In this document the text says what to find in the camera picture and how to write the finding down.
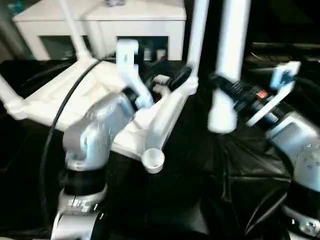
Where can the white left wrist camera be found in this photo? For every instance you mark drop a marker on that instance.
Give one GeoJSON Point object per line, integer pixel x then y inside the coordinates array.
{"type": "Point", "coordinates": [127, 57]}

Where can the black white crumpled bundle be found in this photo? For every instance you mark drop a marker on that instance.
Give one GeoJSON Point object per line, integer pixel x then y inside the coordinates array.
{"type": "Point", "coordinates": [113, 2]}

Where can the white small bottle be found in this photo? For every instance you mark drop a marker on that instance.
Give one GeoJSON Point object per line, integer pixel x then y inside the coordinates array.
{"type": "Point", "coordinates": [148, 53]}
{"type": "Point", "coordinates": [160, 54]}

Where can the white glass-door cabinet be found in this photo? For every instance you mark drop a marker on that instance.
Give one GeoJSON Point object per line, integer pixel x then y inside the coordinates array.
{"type": "Point", "coordinates": [137, 25]}

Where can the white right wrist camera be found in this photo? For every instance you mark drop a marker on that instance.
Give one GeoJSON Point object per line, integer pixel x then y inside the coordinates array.
{"type": "Point", "coordinates": [282, 75]}

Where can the black plastic mat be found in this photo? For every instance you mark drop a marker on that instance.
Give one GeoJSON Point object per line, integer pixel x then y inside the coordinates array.
{"type": "Point", "coordinates": [187, 200]}

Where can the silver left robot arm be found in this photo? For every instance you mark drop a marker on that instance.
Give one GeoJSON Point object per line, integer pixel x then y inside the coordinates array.
{"type": "Point", "coordinates": [100, 125]}

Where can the black long bar device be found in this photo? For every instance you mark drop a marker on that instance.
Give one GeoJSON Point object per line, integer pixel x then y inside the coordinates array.
{"type": "Point", "coordinates": [287, 45]}

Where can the white plastic table top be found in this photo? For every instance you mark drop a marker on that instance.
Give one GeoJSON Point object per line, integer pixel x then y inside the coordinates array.
{"type": "Point", "coordinates": [100, 82]}

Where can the white plastic table leg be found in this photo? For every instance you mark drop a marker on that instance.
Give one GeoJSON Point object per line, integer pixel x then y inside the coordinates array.
{"type": "Point", "coordinates": [75, 30]}
{"type": "Point", "coordinates": [10, 95]}
{"type": "Point", "coordinates": [230, 50]}
{"type": "Point", "coordinates": [197, 37]}

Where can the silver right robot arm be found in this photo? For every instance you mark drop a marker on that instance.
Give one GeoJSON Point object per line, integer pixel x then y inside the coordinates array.
{"type": "Point", "coordinates": [300, 150]}

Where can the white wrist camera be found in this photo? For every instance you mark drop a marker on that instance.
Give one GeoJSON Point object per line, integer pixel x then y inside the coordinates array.
{"type": "Point", "coordinates": [282, 75]}
{"type": "Point", "coordinates": [127, 57]}

